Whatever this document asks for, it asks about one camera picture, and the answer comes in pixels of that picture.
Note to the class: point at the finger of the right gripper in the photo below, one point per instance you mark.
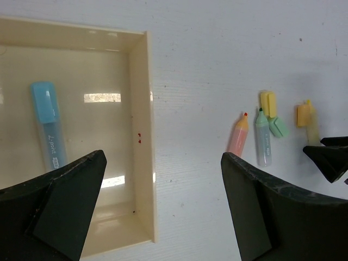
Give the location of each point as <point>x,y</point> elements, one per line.
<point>330,158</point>

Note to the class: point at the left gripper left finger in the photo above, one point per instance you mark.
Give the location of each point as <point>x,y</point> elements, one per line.
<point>48,217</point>

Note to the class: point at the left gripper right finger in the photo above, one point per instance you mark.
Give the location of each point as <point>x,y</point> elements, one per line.
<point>276,220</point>

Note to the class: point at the yellow highlighter pen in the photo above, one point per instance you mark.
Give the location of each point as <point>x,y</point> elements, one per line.
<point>312,129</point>

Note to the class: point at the green highlighter pen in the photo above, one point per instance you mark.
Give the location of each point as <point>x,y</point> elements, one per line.
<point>263,140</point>

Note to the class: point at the yellow highlighter cap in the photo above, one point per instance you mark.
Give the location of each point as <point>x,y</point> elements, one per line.
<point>268,103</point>

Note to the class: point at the blue capped highlighter pen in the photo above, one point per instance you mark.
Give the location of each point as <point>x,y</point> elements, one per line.
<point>47,113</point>

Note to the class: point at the orange highlighter cap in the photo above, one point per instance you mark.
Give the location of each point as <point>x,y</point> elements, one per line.
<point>302,115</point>

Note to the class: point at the green highlighter cap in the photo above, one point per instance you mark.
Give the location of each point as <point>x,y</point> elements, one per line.
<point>278,127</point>

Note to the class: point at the orange highlighter pen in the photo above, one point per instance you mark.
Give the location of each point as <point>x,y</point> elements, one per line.
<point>239,136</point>

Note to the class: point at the beige wooden organizer tray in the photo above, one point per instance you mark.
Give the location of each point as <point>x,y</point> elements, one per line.
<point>103,81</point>

